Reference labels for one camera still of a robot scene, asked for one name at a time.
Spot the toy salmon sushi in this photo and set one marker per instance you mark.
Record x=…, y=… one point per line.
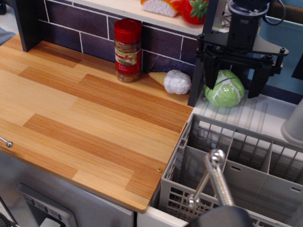
x=168, y=8

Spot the grey plastic drying rack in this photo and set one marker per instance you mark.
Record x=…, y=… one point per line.
x=264, y=174

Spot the dark grey shelf frame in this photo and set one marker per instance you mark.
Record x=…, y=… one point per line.
x=28, y=23

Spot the grey toy dishwasher panel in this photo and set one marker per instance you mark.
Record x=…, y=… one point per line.
x=32, y=197

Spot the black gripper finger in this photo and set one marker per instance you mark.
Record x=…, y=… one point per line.
x=211, y=65
x=259, y=80

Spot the green toy cabbage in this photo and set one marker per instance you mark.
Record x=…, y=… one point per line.
x=227, y=92

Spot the red toy strawberry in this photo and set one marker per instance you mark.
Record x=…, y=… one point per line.
x=194, y=11

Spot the red lid spice jar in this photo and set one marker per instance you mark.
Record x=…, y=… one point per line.
x=128, y=53

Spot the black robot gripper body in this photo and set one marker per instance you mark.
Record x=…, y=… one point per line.
x=214, y=49

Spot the white toy ice cream cone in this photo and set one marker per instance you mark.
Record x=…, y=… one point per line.
x=174, y=81

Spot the small chrome knob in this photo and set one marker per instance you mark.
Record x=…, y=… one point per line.
x=9, y=144

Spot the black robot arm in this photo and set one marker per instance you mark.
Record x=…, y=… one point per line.
x=241, y=46

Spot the grey metal cup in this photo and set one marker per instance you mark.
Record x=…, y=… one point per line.
x=292, y=129

